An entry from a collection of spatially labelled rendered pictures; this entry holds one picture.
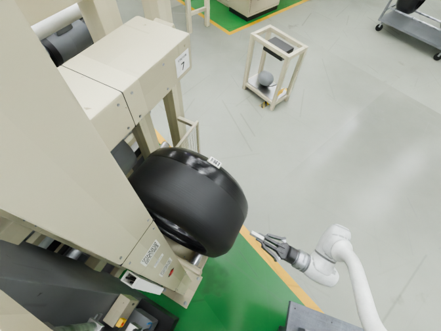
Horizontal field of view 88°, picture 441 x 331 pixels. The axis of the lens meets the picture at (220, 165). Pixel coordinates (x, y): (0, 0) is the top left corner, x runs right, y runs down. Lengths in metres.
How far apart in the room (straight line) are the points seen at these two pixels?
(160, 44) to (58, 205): 0.69
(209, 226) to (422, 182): 3.00
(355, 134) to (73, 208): 3.37
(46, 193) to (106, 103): 0.44
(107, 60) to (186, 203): 0.55
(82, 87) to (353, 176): 2.80
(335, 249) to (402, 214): 2.04
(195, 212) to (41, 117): 0.66
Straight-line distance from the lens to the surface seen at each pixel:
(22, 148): 0.29
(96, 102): 0.75
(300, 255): 1.20
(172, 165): 0.93
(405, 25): 5.94
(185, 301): 2.25
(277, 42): 3.16
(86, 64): 0.90
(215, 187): 0.91
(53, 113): 0.30
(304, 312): 1.70
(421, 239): 3.15
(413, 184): 3.45
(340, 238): 1.19
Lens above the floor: 2.25
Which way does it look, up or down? 58 degrees down
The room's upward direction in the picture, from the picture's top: 5 degrees clockwise
